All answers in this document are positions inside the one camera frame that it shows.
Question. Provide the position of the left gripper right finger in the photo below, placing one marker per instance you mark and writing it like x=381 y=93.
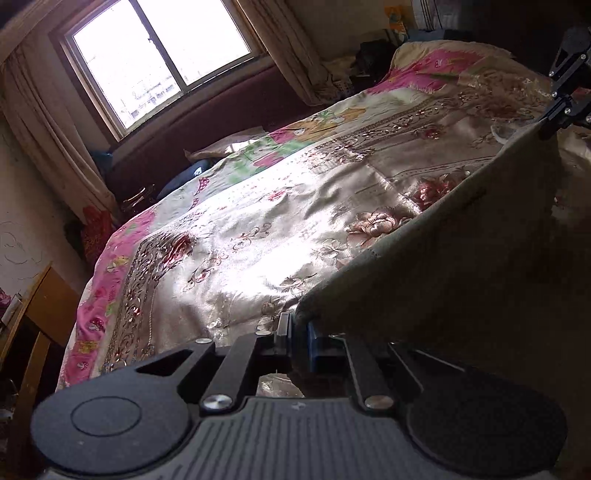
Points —
x=345 y=357

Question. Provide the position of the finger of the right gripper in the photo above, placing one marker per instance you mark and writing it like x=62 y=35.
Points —
x=570 y=75

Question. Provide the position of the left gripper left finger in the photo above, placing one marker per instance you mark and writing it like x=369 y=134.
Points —
x=251 y=356

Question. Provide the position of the grey-green pants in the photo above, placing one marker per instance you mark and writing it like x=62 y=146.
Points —
x=496 y=275

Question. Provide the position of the floral satin bed quilt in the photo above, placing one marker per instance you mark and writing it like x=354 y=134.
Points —
x=225 y=254

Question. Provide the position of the dark clothes pile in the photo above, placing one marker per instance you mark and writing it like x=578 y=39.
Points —
x=372 y=63

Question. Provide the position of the red gift bag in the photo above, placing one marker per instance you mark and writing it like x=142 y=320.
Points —
x=97 y=230

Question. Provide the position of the wooden tv cabinet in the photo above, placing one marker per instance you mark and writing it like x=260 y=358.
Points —
x=34 y=332

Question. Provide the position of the right beige curtain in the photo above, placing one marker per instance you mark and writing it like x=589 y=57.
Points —
x=292 y=51

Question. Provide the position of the beige curtain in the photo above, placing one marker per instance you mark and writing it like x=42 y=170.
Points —
x=292 y=51
x=42 y=125

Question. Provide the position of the maroon padded window bench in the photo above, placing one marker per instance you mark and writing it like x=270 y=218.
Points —
x=156 y=152

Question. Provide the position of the window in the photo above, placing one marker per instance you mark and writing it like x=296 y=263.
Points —
x=133 y=59

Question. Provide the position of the left beige curtain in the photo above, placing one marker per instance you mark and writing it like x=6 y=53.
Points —
x=42 y=125

